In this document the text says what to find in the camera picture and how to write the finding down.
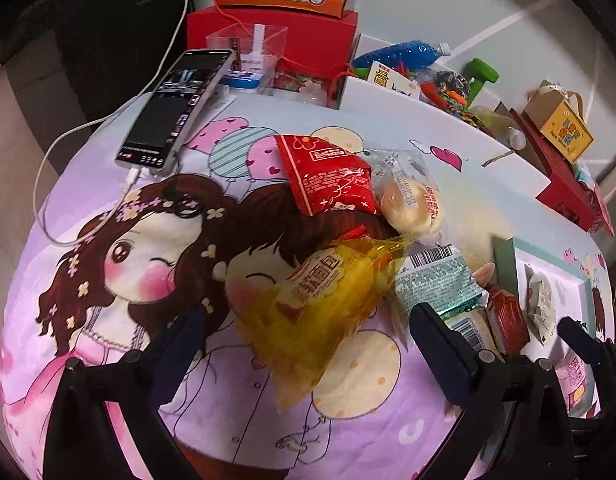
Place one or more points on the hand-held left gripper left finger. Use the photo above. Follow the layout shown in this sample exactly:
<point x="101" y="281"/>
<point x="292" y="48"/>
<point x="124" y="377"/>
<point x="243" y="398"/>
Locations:
<point x="180" y="355"/>

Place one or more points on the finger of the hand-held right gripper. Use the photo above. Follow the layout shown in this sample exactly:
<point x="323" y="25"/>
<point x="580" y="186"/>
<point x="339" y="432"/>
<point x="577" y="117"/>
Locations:
<point x="585" y="347"/>

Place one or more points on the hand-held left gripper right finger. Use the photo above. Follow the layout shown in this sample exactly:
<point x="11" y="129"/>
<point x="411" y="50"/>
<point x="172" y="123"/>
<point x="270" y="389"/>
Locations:
<point x="440" y="355"/>

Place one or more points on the pink purple snack packet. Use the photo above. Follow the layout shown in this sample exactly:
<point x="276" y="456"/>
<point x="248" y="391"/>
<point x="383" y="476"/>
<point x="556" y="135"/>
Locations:
<point x="580" y="377"/>

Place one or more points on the beige patterned snack packet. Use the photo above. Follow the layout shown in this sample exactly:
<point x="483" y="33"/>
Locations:
<point x="538" y="300"/>

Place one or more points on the red brown snack packet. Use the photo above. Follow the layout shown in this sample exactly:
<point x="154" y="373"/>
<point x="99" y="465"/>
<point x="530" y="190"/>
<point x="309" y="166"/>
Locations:
<point x="508" y="317"/>

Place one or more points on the teal shallow cardboard box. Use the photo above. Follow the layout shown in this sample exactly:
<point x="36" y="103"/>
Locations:
<point x="505" y="265"/>

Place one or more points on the yellow bread packet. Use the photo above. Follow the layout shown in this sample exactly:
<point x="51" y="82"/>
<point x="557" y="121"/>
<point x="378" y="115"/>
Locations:
<point x="318" y="305"/>

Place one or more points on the cream snack packet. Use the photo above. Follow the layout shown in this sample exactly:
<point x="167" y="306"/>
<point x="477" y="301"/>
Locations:
<point x="468" y="330"/>

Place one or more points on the green white snack packet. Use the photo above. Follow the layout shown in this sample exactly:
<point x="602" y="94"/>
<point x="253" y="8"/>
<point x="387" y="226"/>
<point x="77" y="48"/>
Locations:
<point x="433" y="285"/>

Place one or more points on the printed cartoon blanket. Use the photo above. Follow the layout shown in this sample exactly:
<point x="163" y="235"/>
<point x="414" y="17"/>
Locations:
<point x="113" y="260"/>

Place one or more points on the red gift box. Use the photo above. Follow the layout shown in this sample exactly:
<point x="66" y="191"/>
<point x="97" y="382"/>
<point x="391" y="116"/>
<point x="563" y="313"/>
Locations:
<point x="563" y="190"/>

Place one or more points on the clear-wrapped bread bun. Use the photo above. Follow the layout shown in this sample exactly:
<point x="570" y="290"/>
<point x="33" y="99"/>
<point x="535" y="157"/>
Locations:
<point x="413" y="195"/>

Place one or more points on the light blue tissue pack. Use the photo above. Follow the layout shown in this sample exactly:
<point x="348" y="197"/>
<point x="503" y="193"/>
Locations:
<point x="583" y="170"/>

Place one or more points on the kraft box with yellow label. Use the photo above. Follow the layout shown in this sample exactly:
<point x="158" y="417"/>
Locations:
<point x="563" y="130"/>

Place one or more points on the clear plastic ball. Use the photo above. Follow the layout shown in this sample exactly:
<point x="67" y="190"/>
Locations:
<point x="493" y="122"/>

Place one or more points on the smartphone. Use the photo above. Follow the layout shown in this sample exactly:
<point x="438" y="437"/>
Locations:
<point x="173" y="110"/>

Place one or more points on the colourful toy pile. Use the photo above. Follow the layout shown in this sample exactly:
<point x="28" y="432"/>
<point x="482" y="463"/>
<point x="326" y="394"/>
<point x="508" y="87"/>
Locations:
<point x="445" y="85"/>

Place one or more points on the white cardboard box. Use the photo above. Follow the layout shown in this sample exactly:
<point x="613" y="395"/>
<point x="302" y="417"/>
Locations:
<point x="360" y="91"/>

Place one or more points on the white yellow toy box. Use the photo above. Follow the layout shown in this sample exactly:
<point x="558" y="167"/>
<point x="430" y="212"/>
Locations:
<point x="390" y="77"/>

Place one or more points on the blue white small case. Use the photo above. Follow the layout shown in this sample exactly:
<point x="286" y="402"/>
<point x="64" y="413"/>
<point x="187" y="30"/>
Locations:
<point x="243" y="80"/>

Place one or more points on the green dumbbell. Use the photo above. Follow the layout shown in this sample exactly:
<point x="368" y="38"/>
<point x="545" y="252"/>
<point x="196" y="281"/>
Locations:
<point x="483" y="72"/>

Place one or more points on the blue bottle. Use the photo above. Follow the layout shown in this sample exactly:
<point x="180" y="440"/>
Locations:
<point x="403" y="55"/>

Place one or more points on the clear plastic container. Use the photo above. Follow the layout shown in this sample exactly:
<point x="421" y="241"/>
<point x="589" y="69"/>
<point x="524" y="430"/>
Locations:
<point x="248" y="45"/>

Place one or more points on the red cardboard box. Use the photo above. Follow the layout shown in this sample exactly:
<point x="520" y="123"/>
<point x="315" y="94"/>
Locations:
<point x="313" y="35"/>

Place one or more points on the dark cabinet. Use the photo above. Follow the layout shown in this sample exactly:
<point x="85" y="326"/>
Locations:
<point x="88" y="20"/>

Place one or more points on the orange box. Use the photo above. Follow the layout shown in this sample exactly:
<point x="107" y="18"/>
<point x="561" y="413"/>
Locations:
<point x="268" y="2"/>

